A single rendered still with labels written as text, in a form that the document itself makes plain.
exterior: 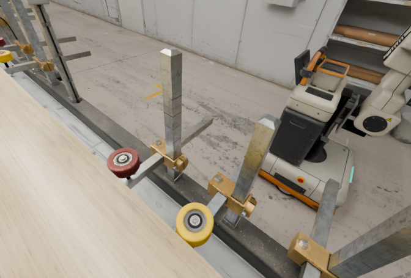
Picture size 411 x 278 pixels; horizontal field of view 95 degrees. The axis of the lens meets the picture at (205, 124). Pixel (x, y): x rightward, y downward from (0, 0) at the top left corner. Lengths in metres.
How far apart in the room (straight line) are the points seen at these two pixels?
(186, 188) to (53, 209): 0.38
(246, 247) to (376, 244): 0.33
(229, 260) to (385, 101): 1.10
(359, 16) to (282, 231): 2.39
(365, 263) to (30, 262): 0.59
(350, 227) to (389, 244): 1.38
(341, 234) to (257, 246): 1.14
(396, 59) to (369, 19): 1.63
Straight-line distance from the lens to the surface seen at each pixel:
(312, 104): 1.23
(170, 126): 0.54
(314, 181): 1.52
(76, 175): 0.57
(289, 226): 1.59
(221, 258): 0.73
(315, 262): 0.57
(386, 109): 1.39
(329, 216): 0.67
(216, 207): 0.53
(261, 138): 0.37
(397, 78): 1.37
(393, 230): 0.44
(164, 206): 0.78
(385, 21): 2.93
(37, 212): 0.55
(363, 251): 0.49
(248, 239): 0.68
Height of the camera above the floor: 1.31
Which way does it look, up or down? 39 degrees down
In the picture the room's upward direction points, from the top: 7 degrees clockwise
